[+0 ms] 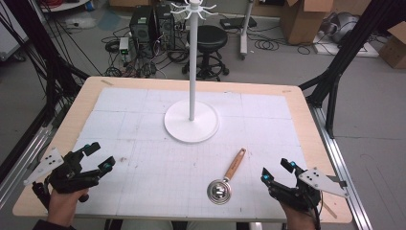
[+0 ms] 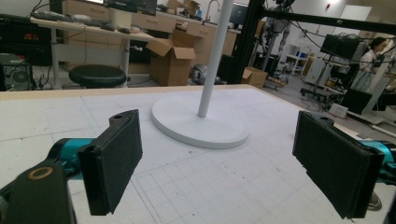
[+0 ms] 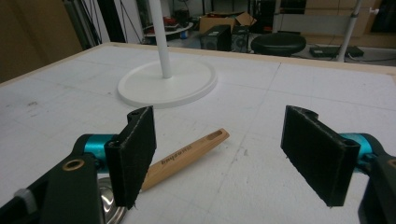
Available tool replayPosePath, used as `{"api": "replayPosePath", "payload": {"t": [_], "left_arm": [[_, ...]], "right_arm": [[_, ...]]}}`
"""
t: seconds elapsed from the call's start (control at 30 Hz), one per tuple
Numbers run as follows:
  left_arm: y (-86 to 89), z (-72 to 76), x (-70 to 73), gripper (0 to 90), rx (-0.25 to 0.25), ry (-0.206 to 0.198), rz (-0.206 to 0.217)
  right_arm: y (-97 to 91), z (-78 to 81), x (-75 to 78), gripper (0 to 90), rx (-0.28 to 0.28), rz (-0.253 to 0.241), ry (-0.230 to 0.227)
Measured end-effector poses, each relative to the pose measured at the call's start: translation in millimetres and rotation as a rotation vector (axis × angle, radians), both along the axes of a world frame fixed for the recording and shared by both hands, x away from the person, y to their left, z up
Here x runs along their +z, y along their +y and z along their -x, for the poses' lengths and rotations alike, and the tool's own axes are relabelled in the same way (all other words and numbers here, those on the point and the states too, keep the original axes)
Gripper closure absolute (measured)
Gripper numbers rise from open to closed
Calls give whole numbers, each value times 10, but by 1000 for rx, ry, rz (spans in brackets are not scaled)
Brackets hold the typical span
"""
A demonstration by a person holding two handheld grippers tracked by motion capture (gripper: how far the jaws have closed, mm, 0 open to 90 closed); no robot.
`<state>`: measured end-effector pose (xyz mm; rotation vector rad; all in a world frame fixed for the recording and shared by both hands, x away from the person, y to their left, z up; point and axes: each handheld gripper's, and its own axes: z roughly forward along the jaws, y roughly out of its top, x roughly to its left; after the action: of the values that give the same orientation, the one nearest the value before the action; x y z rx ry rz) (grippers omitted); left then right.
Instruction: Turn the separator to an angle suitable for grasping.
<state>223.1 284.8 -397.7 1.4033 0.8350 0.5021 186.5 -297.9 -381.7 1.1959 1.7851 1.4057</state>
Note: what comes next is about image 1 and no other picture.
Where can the white hook stand rack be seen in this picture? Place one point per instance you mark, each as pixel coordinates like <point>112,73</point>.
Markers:
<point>191,121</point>

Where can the white pole stand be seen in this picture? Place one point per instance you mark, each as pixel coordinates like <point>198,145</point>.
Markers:
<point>244,32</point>

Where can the person's dark sleeve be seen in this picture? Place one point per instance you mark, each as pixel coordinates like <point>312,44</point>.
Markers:
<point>52,226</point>

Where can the small cardboard box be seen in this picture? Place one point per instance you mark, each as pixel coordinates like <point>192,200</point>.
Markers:
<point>394,48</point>

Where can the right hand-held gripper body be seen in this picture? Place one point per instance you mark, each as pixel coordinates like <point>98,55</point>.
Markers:
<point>306,191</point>

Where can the white round table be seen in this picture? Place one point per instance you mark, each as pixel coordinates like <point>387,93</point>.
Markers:
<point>63,4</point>

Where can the black metal frame strut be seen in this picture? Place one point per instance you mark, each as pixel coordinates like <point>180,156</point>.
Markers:
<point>344,51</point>

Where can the grey bag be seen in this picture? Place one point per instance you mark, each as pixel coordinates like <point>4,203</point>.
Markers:
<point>343,25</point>

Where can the black computer tower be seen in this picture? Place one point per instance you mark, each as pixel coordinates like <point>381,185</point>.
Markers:
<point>165,25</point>
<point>140,28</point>

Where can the flat black device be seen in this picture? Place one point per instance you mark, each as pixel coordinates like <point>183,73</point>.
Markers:
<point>237,22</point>

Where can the aluminium rail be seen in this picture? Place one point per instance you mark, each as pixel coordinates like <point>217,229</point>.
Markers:
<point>341,153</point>
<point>22,159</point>

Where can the person's left hand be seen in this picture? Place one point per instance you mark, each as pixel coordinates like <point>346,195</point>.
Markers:
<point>63,204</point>

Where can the large open cardboard box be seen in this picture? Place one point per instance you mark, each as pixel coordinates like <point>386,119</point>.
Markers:
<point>306,22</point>

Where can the black round stool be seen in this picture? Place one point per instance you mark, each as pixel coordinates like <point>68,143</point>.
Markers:
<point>207,36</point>

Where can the person's right hand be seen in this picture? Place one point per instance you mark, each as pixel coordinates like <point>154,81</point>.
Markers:
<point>298,218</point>

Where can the small white power box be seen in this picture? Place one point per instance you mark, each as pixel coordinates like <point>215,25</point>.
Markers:
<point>124,44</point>

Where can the white flat board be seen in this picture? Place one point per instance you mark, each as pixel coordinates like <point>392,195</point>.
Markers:
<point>367,50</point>

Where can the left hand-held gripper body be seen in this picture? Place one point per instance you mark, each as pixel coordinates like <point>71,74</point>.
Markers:
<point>68,179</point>

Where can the white grid mat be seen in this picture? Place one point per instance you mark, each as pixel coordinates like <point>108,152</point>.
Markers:
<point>143,179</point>

